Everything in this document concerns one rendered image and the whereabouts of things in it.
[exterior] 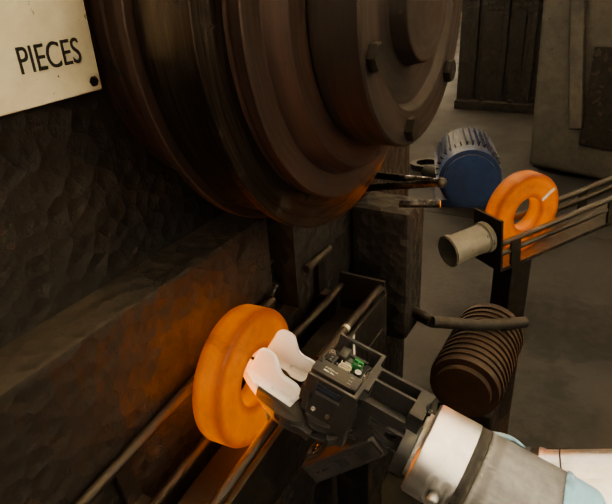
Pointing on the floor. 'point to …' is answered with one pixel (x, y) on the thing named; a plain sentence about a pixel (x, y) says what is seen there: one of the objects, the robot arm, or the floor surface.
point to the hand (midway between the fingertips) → (244, 360)
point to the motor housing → (477, 367)
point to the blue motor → (466, 168)
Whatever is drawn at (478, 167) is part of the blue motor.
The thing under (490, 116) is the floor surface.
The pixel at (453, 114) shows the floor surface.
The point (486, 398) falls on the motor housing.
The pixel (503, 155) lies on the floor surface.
